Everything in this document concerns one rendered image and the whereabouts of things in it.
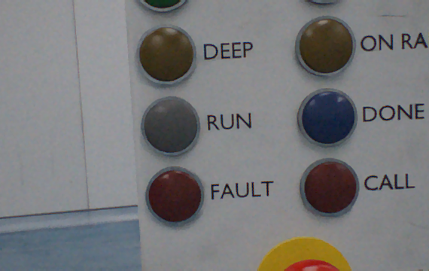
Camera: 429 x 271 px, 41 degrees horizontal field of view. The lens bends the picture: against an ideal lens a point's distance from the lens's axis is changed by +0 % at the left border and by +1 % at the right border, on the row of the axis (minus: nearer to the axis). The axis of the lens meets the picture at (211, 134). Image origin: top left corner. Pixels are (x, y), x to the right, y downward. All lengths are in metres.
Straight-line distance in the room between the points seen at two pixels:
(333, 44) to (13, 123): 3.91
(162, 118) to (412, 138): 0.13
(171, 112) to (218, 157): 0.03
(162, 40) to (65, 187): 3.90
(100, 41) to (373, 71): 3.83
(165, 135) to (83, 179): 3.88
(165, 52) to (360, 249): 0.14
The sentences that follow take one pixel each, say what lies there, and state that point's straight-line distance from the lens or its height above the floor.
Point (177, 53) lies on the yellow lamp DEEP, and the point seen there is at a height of 1.01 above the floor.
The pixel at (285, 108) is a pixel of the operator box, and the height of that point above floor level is 0.98.
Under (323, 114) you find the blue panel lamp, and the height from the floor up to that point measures 0.97.
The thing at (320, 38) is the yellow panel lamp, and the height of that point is 1.01.
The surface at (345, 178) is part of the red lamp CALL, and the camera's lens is 0.30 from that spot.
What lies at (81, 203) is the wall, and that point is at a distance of 4.19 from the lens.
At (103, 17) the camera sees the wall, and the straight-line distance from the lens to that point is 4.12.
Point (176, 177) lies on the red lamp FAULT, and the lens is 0.29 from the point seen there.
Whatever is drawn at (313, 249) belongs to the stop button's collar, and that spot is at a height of 0.90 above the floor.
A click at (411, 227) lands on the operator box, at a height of 0.91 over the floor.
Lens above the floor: 1.00
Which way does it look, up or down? 6 degrees down
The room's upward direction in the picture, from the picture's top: 3 degrees counter-clockwise
